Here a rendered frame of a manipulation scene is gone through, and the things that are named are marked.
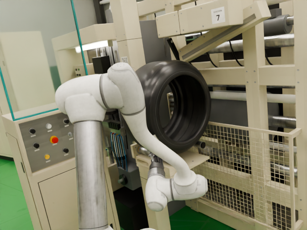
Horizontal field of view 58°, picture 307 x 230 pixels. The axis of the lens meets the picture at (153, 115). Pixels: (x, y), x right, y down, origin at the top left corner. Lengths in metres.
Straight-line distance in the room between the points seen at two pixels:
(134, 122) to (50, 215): 1.22
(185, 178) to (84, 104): 0.56
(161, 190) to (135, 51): 1.01
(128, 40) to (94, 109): 0.97
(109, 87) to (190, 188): 0.59
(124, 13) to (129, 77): 0.99
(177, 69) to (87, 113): 0.81
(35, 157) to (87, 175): 1.04
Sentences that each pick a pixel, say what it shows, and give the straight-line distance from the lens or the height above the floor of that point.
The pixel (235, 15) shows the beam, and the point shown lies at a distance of 1.69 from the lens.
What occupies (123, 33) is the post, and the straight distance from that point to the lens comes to 1.93.
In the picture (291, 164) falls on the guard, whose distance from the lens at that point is 1.81.
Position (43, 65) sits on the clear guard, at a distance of 1.94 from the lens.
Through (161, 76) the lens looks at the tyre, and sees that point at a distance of 1.59.
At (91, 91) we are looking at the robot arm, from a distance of 1.01.
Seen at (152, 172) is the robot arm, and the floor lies 0.99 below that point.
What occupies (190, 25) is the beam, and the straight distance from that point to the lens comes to 1.82.
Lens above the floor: 1.59
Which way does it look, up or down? 14 degrees down
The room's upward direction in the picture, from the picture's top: 9 degrees counter-clockwise
